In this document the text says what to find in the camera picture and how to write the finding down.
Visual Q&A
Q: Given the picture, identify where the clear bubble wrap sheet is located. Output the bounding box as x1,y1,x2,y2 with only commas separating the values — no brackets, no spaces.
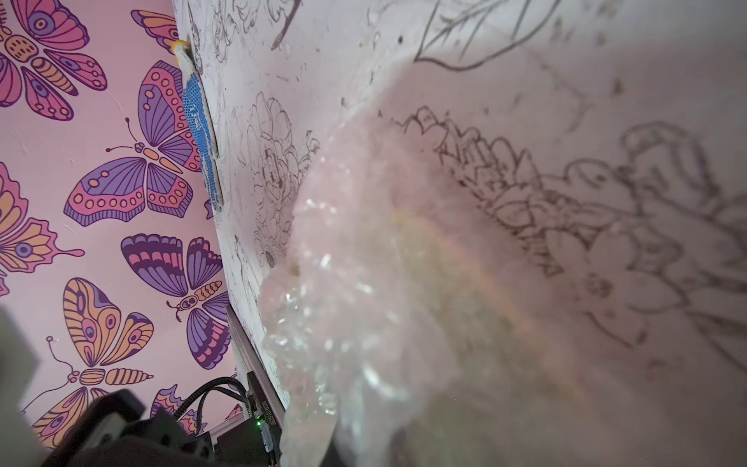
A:
256,104,701,467

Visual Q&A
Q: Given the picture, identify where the cream dinner plate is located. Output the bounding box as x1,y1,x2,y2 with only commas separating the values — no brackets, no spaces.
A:
338,205,593,466

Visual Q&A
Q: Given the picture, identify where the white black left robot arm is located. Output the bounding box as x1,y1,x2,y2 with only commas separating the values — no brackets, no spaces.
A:
1,309,219,466

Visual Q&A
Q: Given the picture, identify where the blue dotted work glove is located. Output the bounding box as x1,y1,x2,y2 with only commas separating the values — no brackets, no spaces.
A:
171,40,224,214

